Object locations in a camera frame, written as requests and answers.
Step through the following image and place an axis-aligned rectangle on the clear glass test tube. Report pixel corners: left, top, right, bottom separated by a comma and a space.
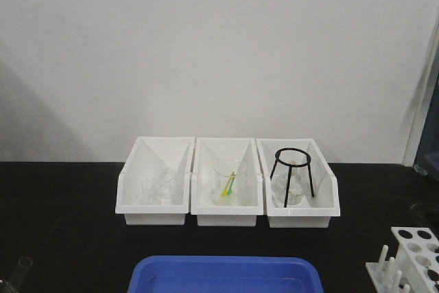
8, 256, 33, 290

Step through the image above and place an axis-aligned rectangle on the grey pegboard drying rack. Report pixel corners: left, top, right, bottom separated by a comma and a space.
414, 20, 438, 181

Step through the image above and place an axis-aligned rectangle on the white test tube rack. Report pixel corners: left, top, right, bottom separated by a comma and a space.
365, 226, 438, 293

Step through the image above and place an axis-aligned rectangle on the middle white storage bin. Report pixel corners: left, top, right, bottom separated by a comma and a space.
191, 137, 264, 227

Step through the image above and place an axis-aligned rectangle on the white storage bin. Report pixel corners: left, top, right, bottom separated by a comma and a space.
256, 139, 340, 228
115, 137, 195, 226
191, 137, 264, 227

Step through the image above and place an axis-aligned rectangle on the glass beaker in middle bin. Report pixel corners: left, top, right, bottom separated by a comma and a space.
212, 160, 247, 207

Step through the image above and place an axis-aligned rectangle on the green plastic spatula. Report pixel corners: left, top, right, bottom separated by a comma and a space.
226, 172, 236, 195

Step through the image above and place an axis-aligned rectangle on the yellow plastic spatula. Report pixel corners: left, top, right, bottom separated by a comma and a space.
221, 174, 231, 197

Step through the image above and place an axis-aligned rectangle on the small glassware in left bin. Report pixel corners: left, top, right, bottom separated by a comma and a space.
137, 168, 180, 205

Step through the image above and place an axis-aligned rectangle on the left white storage bin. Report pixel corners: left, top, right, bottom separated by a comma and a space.
115, 137, 195, 226

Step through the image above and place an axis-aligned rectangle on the black metal tripod stand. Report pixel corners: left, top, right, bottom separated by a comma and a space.
270, 147, 316, 208

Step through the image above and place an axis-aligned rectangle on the glass flask in bin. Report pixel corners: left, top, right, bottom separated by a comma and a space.
271, 163, 305, 208

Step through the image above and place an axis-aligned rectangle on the right white storage bin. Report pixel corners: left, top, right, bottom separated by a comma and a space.
256, 139, 340, 228

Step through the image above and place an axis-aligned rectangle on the blue plastic tray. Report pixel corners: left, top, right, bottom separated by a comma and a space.
128, 255, 324, 292

